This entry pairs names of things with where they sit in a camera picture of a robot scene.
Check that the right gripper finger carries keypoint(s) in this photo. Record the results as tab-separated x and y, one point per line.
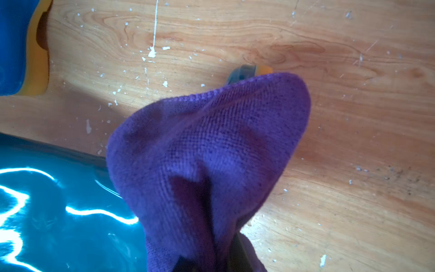
239	259

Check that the purple cloth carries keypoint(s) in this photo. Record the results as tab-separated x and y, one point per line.
195	169

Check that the teal boot with yellow sole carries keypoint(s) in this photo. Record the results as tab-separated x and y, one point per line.
61	213

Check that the bright blue rubber boot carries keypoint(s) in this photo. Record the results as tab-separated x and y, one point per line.
24	51

